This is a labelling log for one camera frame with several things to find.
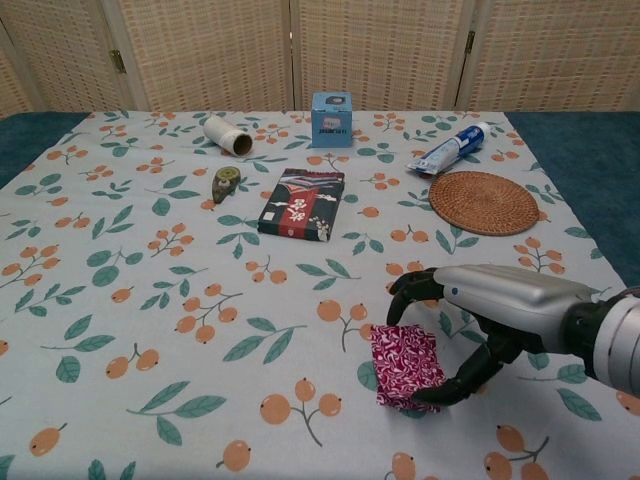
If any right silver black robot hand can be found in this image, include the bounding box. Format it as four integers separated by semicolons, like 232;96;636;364
385;264;609;409

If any pink patterned packet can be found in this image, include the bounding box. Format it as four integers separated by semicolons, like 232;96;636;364
369;323;447;414

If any round woven rattan coaster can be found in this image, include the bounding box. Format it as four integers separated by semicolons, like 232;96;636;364
428;170;541;237

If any blue white toothpaste tube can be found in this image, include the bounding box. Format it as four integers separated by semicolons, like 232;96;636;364
405;121;493;177

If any woven bamboo screen panel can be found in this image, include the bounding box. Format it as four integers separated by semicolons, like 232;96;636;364
102;0;296;112
0;19;41;119
291;0;476;111
0;0;146;112
462;0;640;114

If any small blue cardboard box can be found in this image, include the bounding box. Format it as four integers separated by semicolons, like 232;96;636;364
310;91;356;149

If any green brown correction tape dispenser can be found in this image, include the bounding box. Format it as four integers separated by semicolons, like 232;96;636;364
209;165;242;205

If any white paper roll cardboard core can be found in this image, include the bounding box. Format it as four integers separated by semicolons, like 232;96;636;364
202;113;254;156

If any fruit and leaf print tablecloth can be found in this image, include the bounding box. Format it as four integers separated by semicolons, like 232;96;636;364
0;109;640;480

